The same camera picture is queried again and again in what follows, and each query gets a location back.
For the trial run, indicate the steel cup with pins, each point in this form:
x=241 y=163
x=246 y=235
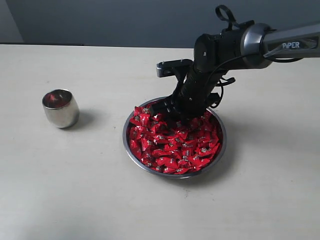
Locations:
x=65 y=116

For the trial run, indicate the round steel bowl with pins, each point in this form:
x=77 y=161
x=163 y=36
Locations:
x=174 y=137

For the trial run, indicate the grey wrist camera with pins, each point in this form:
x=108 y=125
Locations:
x=173 y=67

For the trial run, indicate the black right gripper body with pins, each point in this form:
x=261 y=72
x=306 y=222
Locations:
x=193 y=97

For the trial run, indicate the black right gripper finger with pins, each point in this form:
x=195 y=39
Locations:
x=185 y=118
x=160 y=107

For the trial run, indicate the red candy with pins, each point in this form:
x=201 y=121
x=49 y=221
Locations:
x=55 y=100

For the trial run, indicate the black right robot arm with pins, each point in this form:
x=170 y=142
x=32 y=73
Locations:
x=239 y=47

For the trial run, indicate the pile of red candies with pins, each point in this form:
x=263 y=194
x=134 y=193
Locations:
x=172 y=147

